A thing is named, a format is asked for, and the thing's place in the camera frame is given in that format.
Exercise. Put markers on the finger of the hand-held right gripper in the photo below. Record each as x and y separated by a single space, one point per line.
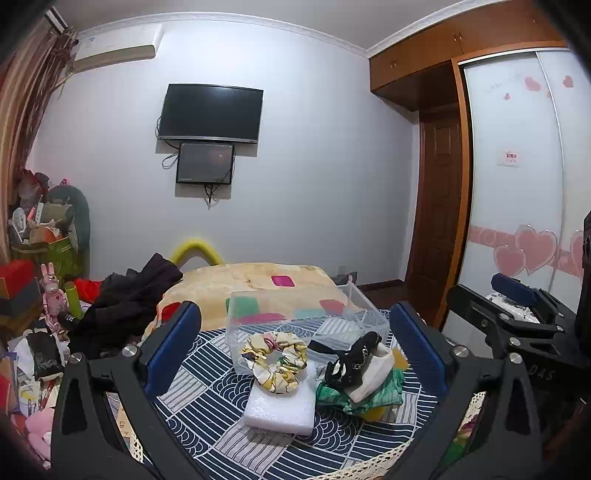
475 314
512 287

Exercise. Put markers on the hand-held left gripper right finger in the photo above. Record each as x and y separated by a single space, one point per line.
418 346

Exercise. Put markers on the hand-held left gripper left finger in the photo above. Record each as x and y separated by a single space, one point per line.
173 346

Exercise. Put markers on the green knitted garment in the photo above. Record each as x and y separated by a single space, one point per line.
332 397

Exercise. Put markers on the yellow floral fabric scrunchie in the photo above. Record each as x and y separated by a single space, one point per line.
277 364

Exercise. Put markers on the white foam block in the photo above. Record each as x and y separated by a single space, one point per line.
281 410

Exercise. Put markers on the clear plastic storage box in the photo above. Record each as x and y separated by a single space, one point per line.
295 314

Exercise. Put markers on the black clothing pile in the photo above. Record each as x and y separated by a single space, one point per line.
129 300

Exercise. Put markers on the beige printed blanket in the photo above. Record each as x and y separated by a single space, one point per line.
207 286

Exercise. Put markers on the blue white patterned cloth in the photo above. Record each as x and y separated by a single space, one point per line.
207 415

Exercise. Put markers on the white heart-print sliding door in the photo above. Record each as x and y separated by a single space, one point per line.
575 161
508 207

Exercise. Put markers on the dark backpack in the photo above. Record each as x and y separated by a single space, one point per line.
344 279

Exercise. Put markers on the red cloth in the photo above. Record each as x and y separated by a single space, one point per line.
88 290

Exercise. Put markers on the yellow foam tube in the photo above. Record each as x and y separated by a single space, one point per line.
196 244

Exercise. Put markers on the yellow-green cylinder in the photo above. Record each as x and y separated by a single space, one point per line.
74 300

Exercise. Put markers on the brown wooden door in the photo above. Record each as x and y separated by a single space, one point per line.
438 198

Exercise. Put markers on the pink paper label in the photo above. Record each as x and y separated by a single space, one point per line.
510 158

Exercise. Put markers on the black bag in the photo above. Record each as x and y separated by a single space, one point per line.
44 355

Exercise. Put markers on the pink rabbit toy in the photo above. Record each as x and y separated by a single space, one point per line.
51 295

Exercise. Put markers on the green cardboard box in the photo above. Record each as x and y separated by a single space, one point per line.
55 258

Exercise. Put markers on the grey curved pillow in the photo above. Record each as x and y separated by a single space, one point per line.
81 217

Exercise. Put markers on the dark grey box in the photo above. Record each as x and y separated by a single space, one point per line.
21 300

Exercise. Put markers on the red box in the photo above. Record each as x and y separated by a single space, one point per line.
16 277

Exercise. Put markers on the white handheld fan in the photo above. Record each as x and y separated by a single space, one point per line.
19 224

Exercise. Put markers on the red plastic bag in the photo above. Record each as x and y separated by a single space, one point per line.
32 182

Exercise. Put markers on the wooden overhead cabinet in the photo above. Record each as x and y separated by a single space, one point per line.
415 60

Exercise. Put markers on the striped pink curtain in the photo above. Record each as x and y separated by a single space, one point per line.
23 92

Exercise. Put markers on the white air conditioner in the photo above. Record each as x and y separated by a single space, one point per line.
115 48

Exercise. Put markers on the small black wall monitor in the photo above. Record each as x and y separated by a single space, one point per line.
205 162

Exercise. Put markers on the black wall television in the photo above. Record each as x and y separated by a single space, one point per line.
210 113

